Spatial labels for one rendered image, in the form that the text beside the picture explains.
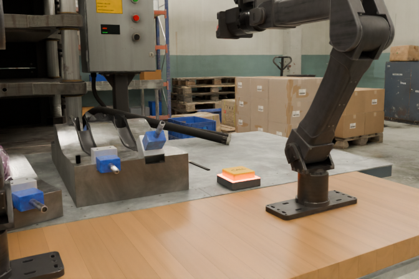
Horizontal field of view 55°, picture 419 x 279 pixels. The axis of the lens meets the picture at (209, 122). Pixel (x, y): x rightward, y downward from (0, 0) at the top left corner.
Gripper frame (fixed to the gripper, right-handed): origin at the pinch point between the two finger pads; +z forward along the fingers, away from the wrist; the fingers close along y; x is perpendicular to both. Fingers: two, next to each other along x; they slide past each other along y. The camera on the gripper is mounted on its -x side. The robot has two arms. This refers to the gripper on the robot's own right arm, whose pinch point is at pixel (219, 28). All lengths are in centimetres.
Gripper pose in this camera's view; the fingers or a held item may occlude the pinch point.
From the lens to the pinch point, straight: 114.7
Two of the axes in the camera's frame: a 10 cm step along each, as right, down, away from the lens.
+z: -4.8, -0.9, 8.7
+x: 0.2, 9.9, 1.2
